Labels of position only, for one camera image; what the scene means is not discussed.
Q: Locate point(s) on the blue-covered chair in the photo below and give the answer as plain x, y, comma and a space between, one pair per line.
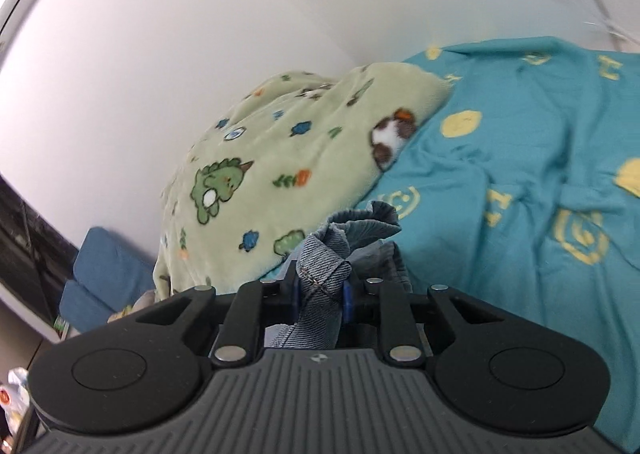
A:
87, 309
115, 259

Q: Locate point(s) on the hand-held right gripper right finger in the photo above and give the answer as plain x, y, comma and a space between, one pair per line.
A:
349, 304

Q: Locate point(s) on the blue denim jeans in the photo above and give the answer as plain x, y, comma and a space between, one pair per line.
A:
325, 254

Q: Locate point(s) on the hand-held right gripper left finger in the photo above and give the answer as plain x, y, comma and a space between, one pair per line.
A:
296, 294

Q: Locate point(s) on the small green box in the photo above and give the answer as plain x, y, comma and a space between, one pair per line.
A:
61, 326

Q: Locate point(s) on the dark window grille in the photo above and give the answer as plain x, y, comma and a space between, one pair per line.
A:
30, 244

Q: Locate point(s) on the teal printed bed sheet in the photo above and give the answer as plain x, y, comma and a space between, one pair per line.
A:
525, 184

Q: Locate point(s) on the green printed fleece blanket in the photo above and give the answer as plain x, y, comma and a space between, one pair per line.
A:
280, 149

